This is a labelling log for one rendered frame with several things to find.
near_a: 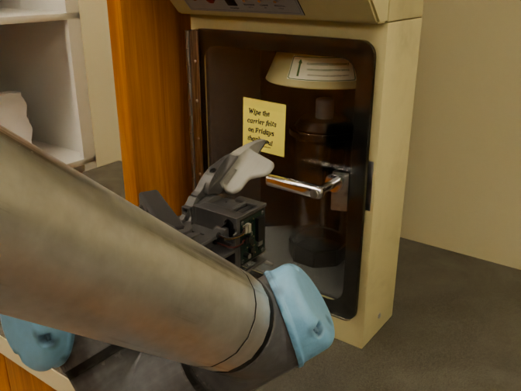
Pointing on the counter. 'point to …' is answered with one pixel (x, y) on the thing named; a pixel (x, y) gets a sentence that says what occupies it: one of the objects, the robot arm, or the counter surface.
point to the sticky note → (264, 124)
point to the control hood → (315, 11)
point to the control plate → (249, 6)
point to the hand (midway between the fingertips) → (260, 195)
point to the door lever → (334, 184)
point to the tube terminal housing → (389, 145)
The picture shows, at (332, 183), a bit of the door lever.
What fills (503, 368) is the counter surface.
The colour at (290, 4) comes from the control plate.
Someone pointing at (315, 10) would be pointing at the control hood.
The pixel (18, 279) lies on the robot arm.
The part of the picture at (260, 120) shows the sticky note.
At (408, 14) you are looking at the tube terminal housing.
